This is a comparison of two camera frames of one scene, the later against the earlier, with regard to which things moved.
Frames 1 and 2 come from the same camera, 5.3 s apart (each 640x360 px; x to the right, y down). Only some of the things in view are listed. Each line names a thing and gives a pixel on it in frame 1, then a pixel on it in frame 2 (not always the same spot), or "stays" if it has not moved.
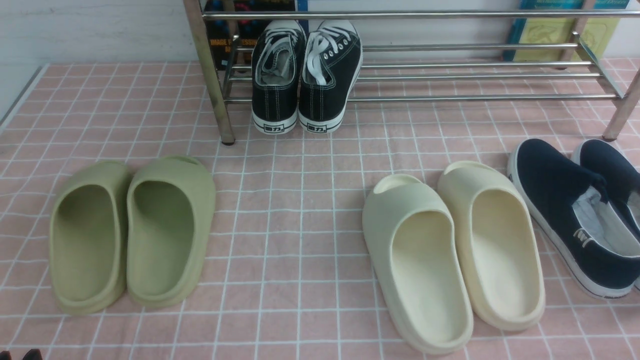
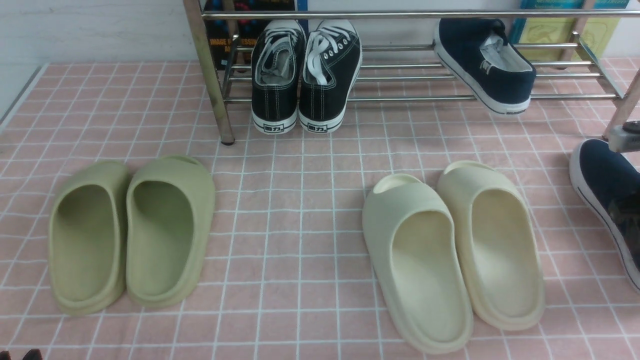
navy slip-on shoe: [565, 205] to [478, 51]
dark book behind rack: [221, 32] stays
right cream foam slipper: [498, 256] stays
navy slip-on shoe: [612, 165] stays
